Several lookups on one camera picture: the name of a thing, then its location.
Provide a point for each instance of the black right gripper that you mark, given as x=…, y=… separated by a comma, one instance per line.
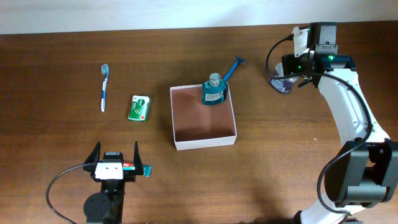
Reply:
x=290, y=65

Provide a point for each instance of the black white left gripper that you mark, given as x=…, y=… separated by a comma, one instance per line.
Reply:
x=130, y=175

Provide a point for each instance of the purple pump soap bottle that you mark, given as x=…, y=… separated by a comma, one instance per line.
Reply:
x=282, y=86

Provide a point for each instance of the teal mouthwash bottle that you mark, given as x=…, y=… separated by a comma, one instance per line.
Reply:
x=213, y=90

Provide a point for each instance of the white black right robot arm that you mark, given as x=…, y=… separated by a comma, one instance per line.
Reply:
x=364, y=172

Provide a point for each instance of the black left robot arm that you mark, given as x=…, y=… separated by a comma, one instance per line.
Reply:
x=106, y=206

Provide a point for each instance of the toothpaste tube under gripper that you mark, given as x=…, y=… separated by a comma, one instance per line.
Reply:
x=130, y=169

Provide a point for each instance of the green Dettol soap box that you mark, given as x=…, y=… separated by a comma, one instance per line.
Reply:
x=139, y=108

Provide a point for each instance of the blue disposable razor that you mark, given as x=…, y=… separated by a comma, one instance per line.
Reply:
x=238, y=61

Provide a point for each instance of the pink open cardboard box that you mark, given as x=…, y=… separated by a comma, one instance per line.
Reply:
x=196, y=125

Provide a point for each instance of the blue white toothbrush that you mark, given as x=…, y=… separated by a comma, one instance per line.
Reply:
x=105, y=72

